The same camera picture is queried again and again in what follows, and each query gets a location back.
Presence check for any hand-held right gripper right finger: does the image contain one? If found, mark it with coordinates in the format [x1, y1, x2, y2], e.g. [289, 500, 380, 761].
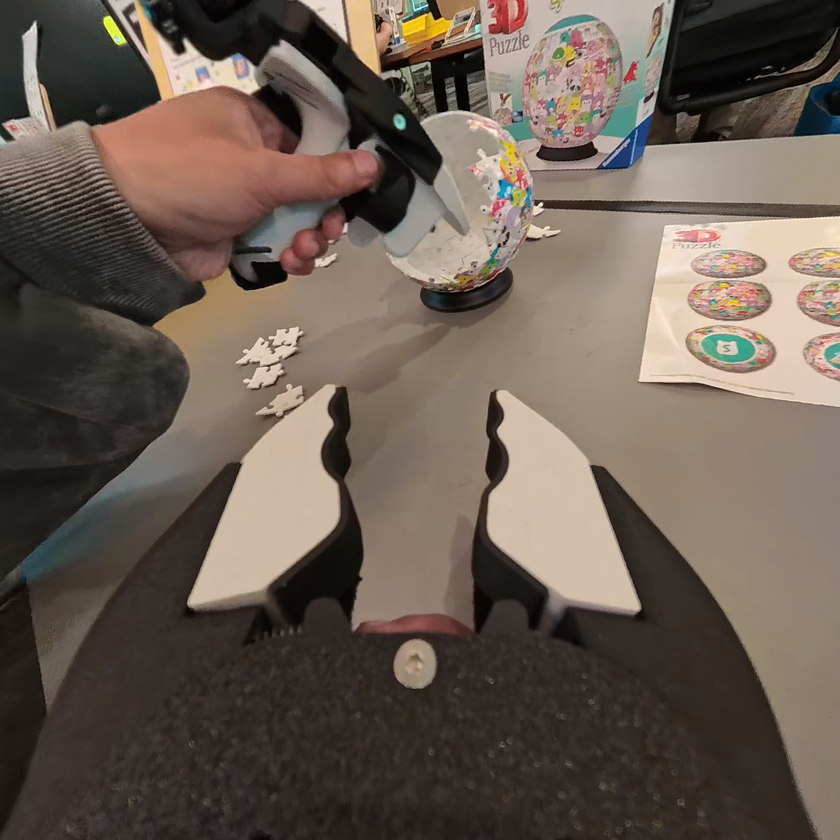
[472, 389, 644, 639]

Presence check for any blue fabric bag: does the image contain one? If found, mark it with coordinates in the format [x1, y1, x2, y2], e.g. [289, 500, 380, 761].
[793, 77, 840, 140]

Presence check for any colourful puzzle box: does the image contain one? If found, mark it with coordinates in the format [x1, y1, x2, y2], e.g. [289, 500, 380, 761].
[481, 0, 674, 172]

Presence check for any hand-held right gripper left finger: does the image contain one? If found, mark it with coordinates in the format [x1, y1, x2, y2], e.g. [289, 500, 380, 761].
[187, 385, 364, 632]

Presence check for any black flat screen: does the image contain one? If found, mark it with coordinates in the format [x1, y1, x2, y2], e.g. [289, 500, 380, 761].
[0, 0, 161, 127]

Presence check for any person's left forearm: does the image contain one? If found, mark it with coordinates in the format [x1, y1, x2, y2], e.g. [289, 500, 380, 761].
[0, 122, 207, 329]

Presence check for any person's left hand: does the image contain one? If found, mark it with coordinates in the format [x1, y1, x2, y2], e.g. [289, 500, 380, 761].
[92, 86, 384, 283]

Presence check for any colourful puzzle ball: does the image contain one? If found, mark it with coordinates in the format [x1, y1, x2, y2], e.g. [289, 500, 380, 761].
[388, 111, 536, 292]

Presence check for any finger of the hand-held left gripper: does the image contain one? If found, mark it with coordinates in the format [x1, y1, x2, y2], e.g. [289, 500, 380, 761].
[389, 163, 471, 259]

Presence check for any black office chair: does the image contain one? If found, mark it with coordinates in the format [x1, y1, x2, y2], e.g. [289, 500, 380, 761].
[657, 0, 840, 119]

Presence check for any wooden desk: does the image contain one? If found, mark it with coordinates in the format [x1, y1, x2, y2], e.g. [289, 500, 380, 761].
[378, 29, 487, 114]

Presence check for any white puzzle leaflet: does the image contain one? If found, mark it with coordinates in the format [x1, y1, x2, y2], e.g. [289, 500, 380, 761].
[638, 217, 840, 408]

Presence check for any white printed sheet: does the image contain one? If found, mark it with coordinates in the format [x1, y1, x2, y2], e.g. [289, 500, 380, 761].
[164, 0, 350, 95]

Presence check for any light wooden board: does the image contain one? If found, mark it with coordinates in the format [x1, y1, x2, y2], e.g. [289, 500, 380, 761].
[132, 0, 384, 101]

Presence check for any row of white puzzle pieces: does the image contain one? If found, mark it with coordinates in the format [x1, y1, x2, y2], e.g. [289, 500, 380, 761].
[235, 326, 307, 420]

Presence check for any black ball stand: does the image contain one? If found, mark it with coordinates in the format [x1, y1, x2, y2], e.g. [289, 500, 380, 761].
[419, 267, 515, 313]

